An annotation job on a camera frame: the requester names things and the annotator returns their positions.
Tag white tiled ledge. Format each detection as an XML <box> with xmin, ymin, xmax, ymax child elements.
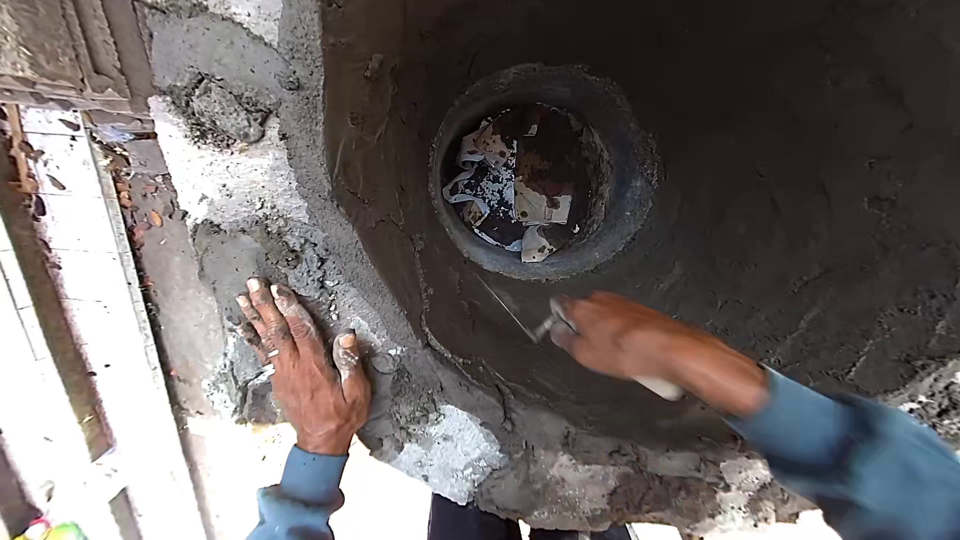
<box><xmin>0</xmin><ymin>105</ymin><xmax>213</xmax><ymax>540</ymax></box>

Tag person's left forearm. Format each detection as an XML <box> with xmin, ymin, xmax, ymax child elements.
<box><xmin>247</xmin><ymin>445</ymin><xmax>348</xmax><ymax>540</ymax></box>

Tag trowel with pale handle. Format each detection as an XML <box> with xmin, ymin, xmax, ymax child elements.
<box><xmin>477</xmin><ymin>276</ymin><xmax>684</xmax><ymax>402</ymax></box>

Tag mortar-coated masonry basin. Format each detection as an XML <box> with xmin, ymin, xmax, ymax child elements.
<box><xmin>142</xmin><ymin>0</ymin><xmax>960</xmax><ymax>535</ymax></box>

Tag person's right hand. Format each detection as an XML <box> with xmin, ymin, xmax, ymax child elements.
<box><xmin>549</xmin><ymin>291</ymin><xmax>695</xmax><ymax>384</ymax></box>

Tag red and green packet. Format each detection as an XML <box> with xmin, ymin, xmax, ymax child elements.
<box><xmin>26</xmin><ymin>515</ymin><xmax>90</xmax><ymax>540</ymax></box>

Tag person's legs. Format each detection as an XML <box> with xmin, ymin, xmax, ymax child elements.
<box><xmin>427</xmin><ymin>493</ymin><xmax>637</xmax><ymax>540</ymax></box>

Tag round grey cement ring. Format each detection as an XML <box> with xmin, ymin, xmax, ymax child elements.
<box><xmin>429</xmin><ymin>63</ymin><xmax>661</xmax><ymax>282</ymax></box>

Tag person's right forearm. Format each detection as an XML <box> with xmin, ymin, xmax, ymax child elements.
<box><xmin>669</xmin><ymin>324</ymin><xmax>960</xmax><ymax>540</ymax></box>

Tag person's left hand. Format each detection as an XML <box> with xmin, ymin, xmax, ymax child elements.
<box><xmin>236</xmin><ymin>276</ymin><xmax>372</xmax><ymax>457</ymax></box>

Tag rough grey mortar lump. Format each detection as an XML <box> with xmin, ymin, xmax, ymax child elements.
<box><xmin>189</xmin><ymin>78</ymin><xmax>270</xmax><ymax>145</ymax></box>

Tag brown weathered stepped slab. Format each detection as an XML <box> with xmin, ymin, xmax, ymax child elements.
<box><xmin>0</xmin><ymin>0</ymin><xmax>153</xmax><ymax>114</ymax></box>

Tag torn paper scraps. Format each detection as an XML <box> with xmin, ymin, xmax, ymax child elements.
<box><xmin>442</xmin><ymin>118</ymin><xmax>575</xmax><ymax>264</ymax></box>

